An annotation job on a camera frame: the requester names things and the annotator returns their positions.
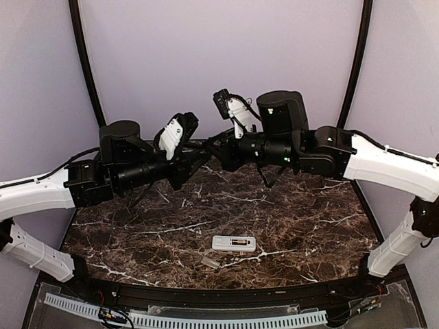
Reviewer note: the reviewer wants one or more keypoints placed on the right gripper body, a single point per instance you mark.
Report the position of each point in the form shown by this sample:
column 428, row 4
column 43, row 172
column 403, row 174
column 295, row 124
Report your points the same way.
column 233, row 158

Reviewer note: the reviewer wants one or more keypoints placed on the white slotted cable duct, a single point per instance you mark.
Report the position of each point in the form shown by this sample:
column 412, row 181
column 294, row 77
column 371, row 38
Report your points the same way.
column 168, row 317

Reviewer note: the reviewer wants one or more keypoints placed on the black frame post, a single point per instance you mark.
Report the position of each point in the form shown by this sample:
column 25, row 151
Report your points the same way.
column 358, row 57
column 85, row 63

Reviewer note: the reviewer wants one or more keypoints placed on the right black frame post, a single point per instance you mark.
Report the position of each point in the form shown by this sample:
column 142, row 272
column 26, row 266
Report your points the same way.
column 358, row 57

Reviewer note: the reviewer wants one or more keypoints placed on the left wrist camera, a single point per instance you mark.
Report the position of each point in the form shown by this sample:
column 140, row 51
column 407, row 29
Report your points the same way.
column 171, row 139

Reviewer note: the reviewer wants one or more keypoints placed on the grey battery cover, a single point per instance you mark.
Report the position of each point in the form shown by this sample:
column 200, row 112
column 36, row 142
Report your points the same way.
column 210, row 263

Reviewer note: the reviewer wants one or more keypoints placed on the white remote control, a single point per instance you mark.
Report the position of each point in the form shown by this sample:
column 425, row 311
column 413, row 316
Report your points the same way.
column 222, row 243

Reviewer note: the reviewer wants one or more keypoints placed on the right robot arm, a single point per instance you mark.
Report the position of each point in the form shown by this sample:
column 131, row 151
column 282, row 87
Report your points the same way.
column 277, row 133

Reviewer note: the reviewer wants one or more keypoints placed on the left black frame post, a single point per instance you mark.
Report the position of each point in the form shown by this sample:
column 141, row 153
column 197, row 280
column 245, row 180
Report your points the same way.
column 85, row 63

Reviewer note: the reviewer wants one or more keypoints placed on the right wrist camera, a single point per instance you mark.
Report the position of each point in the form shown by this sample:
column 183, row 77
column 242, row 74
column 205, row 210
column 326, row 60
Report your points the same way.
column 238, row 110

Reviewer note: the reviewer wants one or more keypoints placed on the black front rail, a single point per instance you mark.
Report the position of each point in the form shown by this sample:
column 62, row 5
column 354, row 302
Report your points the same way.
column 335, row 296

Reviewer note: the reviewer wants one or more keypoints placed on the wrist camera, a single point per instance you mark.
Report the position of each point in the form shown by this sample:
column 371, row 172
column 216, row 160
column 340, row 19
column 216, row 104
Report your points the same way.
column 238, row 110
column 171, row 139

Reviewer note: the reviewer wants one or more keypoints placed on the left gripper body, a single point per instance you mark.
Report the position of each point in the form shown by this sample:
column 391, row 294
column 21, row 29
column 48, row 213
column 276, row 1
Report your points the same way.
column 181, row 170

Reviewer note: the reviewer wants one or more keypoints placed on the battery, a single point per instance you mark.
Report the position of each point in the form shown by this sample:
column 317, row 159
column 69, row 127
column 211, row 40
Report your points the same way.
column 239, row 242

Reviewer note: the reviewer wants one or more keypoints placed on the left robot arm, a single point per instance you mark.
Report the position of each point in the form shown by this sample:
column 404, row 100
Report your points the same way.
column 121, row 163

